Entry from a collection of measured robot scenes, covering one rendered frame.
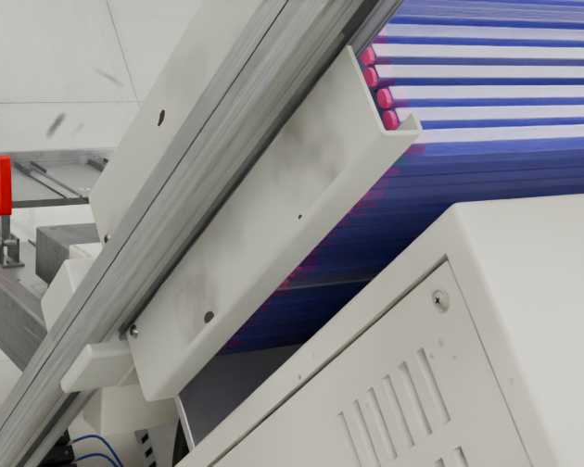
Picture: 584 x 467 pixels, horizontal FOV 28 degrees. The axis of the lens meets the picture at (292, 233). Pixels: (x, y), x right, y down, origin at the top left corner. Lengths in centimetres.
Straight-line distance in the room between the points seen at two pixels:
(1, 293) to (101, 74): 171
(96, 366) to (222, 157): 25
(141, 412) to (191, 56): 37
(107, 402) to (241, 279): 33
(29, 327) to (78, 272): 22
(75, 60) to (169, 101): 206
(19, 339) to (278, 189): 50
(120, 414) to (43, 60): 185
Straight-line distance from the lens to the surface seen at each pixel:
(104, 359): 80
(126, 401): 96
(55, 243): 107
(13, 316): 107
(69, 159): 169
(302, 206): 58
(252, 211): 63
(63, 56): 276
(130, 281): 72
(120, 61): 281
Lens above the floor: 207
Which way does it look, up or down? 50 degrees down
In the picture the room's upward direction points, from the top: 42 degrees clockwise
